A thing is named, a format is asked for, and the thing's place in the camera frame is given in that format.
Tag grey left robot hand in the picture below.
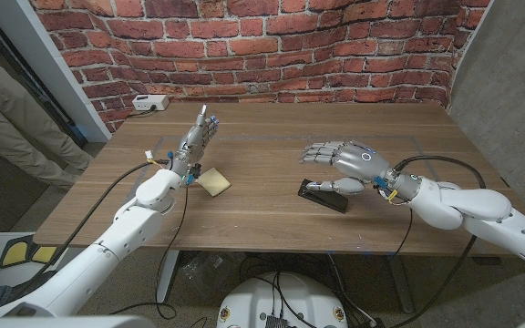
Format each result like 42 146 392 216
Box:
170 103 221 179

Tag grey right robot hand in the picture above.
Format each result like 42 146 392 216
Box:
299 139 392 197

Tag black stapler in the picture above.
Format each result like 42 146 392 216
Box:
297 178 350 214

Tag white power strip box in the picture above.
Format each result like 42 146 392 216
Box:
131 94 170 112

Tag red brick printed backdrop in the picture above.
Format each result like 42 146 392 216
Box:
27 0 494 134

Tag grey table leg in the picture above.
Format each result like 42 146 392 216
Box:
386 254 417 314

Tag clear plastic bag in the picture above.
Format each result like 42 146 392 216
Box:
182 252 227 292

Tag white table leg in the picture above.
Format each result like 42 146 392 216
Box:
154 249 180 305

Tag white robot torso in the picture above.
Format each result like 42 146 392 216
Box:
216 272 349 328

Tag person in beige trousers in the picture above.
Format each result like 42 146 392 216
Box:
0 40 94 191

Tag white base with yellow pads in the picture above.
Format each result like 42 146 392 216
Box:
0 231 61 288

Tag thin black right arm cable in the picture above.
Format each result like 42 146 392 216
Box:
393 207 415 259

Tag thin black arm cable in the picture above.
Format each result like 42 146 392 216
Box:
109 184 190 321
393 207 415 259

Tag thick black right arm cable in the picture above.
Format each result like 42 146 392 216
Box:
387 154 488 328

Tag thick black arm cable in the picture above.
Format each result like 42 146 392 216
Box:
387 154 488 328
11 159 170 292

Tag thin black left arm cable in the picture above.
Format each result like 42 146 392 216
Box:
109 184 190 321

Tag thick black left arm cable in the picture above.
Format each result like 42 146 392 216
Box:
11 159 170 292

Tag black floor cable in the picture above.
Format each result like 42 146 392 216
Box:
238 253 336 297

